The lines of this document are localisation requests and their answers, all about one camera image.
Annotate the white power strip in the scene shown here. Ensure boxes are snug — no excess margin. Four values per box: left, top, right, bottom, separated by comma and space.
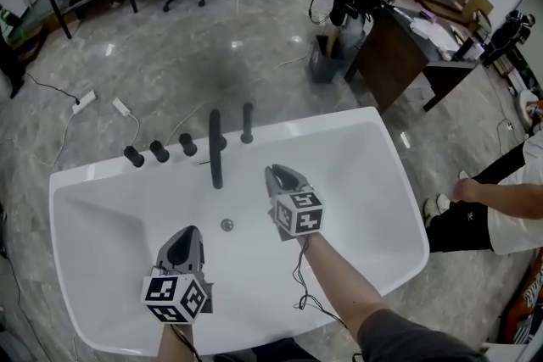
71, 90, 98, 116
111, 97, 132, 118

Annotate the dark grey bin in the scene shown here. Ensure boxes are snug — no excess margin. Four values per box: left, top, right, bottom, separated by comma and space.
305, 34, 347, 85

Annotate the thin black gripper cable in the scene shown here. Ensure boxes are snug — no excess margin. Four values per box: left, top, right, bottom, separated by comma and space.
169, 324, 205, 362
291, 233, 364, 362

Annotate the black handheld shower head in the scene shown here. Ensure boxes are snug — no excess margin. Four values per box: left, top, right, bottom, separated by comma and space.
241, 102, 255, 137

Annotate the person's left forearm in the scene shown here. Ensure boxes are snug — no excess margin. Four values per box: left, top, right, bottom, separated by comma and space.
158, 321, 197, 362

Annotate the black floor cable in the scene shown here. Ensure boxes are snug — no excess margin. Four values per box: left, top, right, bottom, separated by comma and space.
24, 71, 81, 106

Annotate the person's right forearm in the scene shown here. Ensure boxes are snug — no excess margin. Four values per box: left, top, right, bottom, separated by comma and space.
295, 231, 490, 362

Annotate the black faucet knob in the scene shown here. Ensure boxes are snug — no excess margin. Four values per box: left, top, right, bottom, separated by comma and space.
148, 139, 171, 164
123, 145, 146, 169
178, 132, 198, 157

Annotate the black faucet spout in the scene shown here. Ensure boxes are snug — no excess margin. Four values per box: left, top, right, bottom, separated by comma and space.
208, 109, 228, 191

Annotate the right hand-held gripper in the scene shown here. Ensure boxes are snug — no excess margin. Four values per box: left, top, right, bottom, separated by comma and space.
264, 163, 325, 243

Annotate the dark brown wooden desk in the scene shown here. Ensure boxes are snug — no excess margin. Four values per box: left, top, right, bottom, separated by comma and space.
344, 5, 483, 114

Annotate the white floor cable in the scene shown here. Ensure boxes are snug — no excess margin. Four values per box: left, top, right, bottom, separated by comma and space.
125, 113, 142, 149

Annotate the orange patterned object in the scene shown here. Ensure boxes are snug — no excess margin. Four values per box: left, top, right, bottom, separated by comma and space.
495, 248, 543, 345

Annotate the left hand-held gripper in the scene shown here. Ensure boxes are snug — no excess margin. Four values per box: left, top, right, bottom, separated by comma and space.
141, 225, 214, 326

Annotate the white bathtub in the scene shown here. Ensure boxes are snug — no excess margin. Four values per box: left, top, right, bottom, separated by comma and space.
48, 106, 431, 358

